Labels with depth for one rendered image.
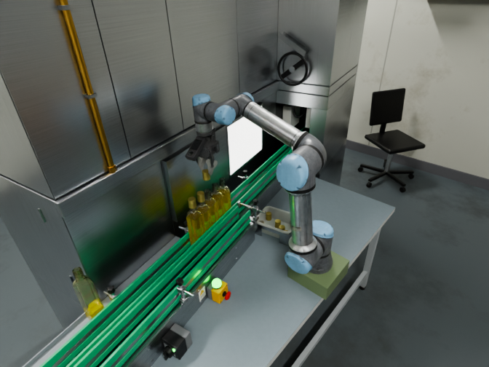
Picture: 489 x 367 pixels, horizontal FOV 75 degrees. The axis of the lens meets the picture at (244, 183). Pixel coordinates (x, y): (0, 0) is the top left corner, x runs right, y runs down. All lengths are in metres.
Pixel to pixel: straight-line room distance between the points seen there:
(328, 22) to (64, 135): 1.56
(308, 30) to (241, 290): 1.55
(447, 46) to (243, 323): 3.34
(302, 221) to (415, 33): 3.11
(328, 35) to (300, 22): 0.20
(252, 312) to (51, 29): 1.26
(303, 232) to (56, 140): 0.91
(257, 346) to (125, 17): 1.31
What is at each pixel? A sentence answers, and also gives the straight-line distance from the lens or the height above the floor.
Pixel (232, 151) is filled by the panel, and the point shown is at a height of 1.14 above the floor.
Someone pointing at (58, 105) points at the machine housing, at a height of 1.68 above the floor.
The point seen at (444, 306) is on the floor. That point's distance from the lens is 2.79.
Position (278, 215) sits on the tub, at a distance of 1.91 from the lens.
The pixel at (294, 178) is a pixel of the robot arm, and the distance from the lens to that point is 1.09.
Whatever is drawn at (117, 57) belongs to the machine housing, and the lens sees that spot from 1.25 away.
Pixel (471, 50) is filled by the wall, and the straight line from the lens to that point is 3.95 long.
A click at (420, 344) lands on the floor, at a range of 2.53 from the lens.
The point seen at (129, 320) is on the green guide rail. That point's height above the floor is 0.94.
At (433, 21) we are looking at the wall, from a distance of 4.00.
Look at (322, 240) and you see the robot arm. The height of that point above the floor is 1.04.
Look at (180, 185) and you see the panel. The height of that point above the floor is 1.16.
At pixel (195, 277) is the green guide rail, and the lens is 1.43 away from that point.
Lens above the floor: 1.98
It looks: 32 degrees down
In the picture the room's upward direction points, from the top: 2 degrees counter-clockwise
